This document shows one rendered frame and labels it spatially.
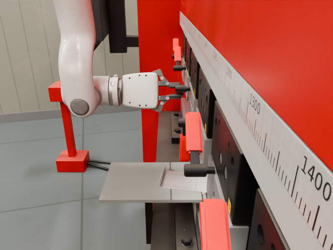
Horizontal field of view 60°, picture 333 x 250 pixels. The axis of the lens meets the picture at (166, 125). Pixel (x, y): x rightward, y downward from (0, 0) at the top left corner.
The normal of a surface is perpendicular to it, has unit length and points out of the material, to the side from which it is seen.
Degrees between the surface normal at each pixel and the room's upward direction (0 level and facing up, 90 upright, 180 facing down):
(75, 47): 46
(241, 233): 90
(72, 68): 63
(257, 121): 90
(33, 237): 0
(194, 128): 39
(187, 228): 0
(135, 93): 70
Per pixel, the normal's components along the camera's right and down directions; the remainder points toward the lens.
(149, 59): 0.00, 0.41
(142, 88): 0.04, 0.02
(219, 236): 0.00, -0.45
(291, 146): -1.00, 0.00
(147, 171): 0.00, -0.91
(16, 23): 0.25, 0.40
